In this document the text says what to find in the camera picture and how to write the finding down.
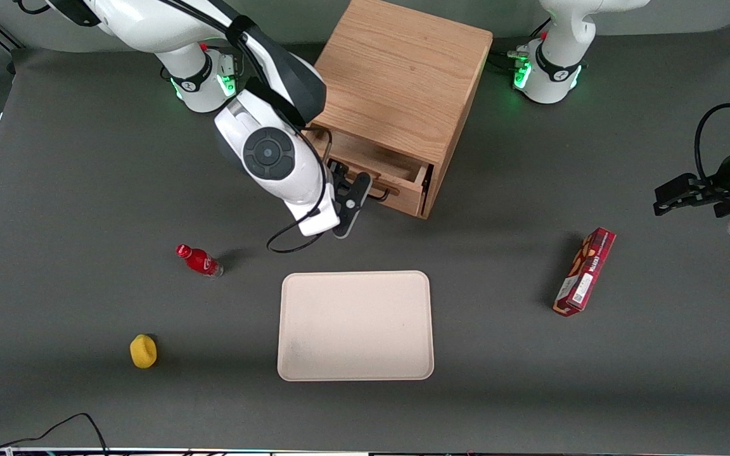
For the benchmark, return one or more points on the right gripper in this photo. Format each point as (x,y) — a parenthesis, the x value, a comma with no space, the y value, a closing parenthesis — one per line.
(339,175)

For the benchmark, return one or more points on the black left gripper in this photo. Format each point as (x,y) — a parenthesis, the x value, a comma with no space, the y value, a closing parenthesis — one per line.
(719,190)

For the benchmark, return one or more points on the wooden drawer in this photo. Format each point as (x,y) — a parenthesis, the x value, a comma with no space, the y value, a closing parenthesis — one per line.
(403,193)

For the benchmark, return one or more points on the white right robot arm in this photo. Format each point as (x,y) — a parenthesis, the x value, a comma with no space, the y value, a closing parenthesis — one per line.
(143,28)

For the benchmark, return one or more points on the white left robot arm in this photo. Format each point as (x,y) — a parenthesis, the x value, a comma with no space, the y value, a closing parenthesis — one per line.
(555,38)

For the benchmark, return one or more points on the wooden drawer cabinet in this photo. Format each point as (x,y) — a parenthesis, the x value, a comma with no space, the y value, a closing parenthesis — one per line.
(403,76)

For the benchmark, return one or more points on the red cookie box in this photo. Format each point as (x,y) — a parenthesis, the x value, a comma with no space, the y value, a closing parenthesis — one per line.
(585,272)

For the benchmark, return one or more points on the beige rectangular tray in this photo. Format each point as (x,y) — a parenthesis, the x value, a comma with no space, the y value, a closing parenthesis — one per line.
(355,326)

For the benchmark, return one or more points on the small red cola bottle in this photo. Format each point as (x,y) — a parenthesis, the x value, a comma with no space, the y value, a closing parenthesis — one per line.
(200,261)

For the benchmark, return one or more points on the yellow foam sponge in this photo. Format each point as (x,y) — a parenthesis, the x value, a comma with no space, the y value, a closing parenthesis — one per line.
(143,351)

